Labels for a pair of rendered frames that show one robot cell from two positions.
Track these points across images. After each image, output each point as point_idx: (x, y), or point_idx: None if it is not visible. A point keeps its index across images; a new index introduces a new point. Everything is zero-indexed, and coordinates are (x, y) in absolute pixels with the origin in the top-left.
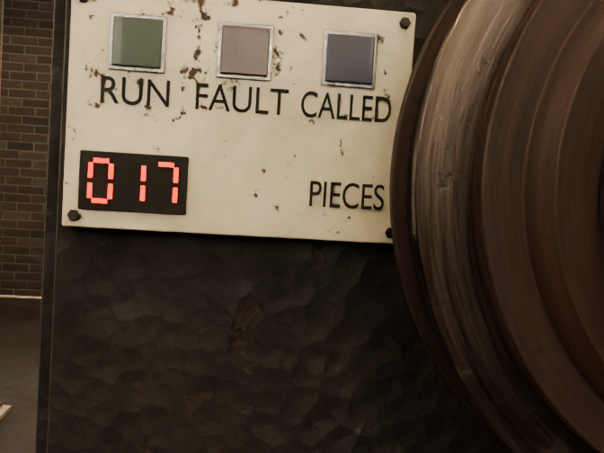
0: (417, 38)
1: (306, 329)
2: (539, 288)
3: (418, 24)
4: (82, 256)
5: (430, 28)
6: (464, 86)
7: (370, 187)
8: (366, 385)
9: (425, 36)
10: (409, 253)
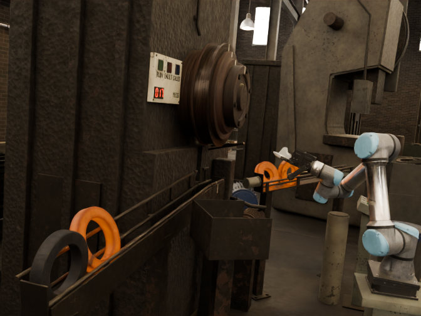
0: None
1: (166, 121)
2: (216, 110)
3: None
4: (148, 108)
5: None
6: (210, 81)
7: (177, 93)
8: (171, 131)
9: None
10: (193, 105)
